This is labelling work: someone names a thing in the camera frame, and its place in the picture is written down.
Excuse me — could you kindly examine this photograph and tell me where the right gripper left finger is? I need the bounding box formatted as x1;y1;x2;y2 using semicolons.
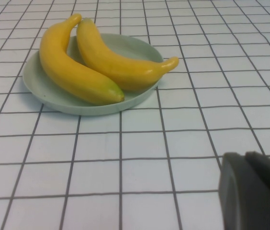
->
218;151;270;230

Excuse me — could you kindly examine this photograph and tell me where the pale green round plate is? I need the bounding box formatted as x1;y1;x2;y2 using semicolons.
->
22;33;164;116

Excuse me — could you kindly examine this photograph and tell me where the slim yellow banana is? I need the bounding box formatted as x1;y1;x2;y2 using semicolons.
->
76;17;180;91

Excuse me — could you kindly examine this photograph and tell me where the white grid tablecloth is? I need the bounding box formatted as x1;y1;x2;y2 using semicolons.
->
0;0;270;230

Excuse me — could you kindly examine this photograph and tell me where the yellow banana with green tip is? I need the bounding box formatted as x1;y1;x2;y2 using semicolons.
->
39;13;125;106

